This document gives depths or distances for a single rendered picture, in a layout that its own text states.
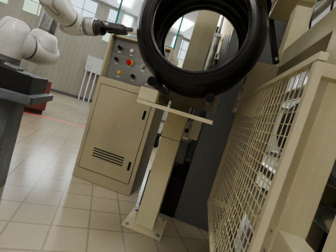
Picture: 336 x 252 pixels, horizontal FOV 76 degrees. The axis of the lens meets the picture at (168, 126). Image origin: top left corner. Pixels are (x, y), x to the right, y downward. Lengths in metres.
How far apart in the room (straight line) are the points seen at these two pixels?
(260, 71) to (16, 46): 1.37
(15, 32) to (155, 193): 1.23
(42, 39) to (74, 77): 10.11
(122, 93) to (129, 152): 0.49
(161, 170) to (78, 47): 10.75
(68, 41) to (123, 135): 10.32
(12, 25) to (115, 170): 1.19
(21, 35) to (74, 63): 10.27
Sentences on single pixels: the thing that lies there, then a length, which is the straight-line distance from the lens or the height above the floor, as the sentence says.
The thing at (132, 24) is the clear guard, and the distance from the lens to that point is 1.99.
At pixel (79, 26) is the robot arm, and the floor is 1.07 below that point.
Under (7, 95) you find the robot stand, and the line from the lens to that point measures 1.33.
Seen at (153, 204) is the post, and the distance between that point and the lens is 1.49.
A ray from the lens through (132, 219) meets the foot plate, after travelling 1.61.
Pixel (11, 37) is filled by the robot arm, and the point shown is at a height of 0.92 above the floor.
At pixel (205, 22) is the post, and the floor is 1.37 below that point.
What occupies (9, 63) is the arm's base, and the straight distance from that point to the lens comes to 1.52.
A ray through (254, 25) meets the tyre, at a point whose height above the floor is 1.23.
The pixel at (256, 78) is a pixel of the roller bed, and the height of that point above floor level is 1.11.
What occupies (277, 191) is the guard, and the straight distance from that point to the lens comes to 0.53.
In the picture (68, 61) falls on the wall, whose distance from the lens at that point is 11.81.
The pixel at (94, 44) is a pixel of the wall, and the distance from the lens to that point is 11.85.
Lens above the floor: 0.80
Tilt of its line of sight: 4 degrees down
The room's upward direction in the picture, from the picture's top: 17 degrees clockwise
